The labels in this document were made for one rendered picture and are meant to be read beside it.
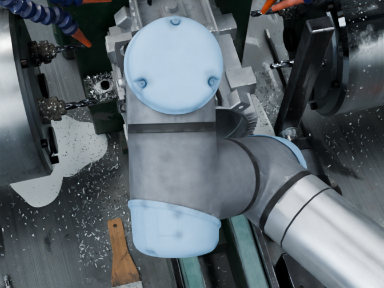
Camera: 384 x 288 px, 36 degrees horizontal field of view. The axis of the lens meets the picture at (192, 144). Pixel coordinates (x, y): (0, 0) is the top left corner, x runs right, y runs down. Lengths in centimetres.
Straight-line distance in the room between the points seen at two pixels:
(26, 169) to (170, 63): 42
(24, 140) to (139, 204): 34
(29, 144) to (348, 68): 44
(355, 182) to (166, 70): 71
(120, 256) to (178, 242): 54
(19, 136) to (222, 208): 35
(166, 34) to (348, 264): 25
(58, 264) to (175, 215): 58
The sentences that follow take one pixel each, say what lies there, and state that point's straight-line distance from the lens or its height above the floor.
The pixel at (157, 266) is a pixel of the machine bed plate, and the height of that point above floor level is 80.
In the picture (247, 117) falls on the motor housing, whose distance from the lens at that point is 85.
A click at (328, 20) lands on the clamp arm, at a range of 70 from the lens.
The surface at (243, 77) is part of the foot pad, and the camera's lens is 85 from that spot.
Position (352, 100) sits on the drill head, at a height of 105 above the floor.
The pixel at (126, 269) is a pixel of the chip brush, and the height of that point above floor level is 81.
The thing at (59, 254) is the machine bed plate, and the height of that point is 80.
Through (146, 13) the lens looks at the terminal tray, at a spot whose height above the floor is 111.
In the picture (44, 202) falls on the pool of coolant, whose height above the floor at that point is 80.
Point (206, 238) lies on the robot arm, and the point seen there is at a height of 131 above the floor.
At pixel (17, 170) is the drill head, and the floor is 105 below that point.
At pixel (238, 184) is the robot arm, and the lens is 52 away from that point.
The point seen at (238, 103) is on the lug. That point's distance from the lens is 80.
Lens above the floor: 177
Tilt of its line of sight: 62 degrees down
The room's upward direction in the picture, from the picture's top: 3 degrees clockwise
